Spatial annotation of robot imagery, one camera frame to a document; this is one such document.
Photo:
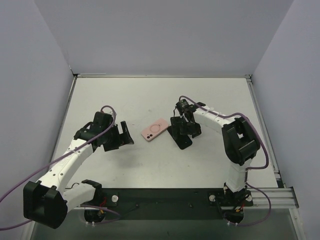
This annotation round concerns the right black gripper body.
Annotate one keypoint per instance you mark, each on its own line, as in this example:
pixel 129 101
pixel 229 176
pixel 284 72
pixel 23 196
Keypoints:
pixel 183 125

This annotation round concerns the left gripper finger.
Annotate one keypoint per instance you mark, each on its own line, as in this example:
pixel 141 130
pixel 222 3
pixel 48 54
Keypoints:
pixel 125 137
pixel 111 145

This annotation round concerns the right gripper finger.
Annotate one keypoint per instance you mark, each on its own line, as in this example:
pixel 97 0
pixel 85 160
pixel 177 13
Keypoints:
pixel 178 132
pixel 195 130

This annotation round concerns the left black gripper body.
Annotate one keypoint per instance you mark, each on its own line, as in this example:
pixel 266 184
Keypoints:
pixel 116 139

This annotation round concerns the pink cased phone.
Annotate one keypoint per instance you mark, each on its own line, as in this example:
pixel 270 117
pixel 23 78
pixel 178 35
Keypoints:
pixel 155 129

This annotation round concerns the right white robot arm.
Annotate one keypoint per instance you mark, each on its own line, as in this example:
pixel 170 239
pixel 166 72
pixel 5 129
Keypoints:
pixel 240 142

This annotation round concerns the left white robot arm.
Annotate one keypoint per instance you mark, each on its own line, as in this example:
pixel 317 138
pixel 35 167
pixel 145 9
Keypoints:
pixel 47 201

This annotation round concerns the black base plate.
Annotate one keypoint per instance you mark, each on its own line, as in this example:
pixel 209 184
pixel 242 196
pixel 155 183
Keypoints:
pixel 173 203

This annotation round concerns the aluminium front rail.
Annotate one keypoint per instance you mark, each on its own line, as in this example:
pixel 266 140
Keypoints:
pixel 280 198

